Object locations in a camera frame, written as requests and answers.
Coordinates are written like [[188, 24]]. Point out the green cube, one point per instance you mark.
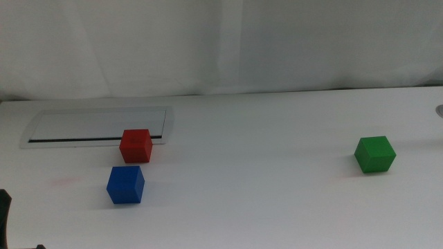
[[375, 155]]

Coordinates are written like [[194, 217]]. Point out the red cube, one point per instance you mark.
[[135, 147]]

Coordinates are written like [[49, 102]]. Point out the grey round table grommet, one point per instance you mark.
[[440, 111]]

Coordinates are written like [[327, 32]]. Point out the white fabric backdrop curtain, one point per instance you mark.
[[207, 45]]

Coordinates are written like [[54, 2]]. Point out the blue cube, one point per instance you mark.
[[124, 185]]

